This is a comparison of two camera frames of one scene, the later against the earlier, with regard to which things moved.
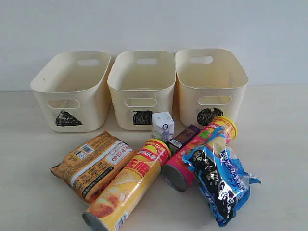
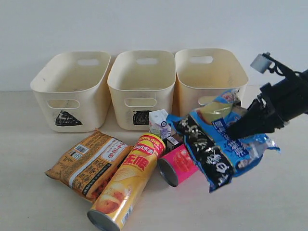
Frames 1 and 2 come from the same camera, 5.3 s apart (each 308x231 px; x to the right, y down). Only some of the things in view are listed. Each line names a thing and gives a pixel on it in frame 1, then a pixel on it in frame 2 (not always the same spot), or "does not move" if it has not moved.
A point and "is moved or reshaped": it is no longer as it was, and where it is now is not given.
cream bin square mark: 142,83 does not move
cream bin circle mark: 210,83 does not move
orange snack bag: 91,171 is moved or reshaped
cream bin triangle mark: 74,90 does not move
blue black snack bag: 222,177 → 205,129
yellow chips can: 110,208 is moved or reshaped
